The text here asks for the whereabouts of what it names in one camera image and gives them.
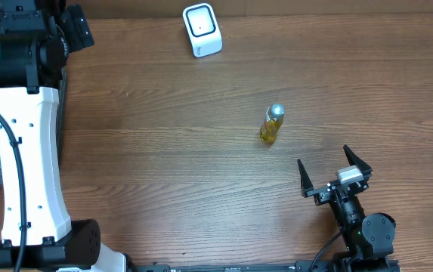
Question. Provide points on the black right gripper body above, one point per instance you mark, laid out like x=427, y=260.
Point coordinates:
x=334, y=190

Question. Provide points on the yellow liquid bottle grey cap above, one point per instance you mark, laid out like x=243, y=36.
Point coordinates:
x=272, y=122

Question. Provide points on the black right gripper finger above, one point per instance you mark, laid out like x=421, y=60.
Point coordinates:
x=355, y=160
x=305, y=181

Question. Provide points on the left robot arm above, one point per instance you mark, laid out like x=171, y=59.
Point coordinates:
x=36, y=39

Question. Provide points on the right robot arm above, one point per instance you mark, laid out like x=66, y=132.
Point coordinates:
x=363, y=242

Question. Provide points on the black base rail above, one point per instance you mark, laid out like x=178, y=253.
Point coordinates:
x=223, y=268

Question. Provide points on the white barcode scanner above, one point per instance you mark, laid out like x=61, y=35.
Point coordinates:
x=202, y=29

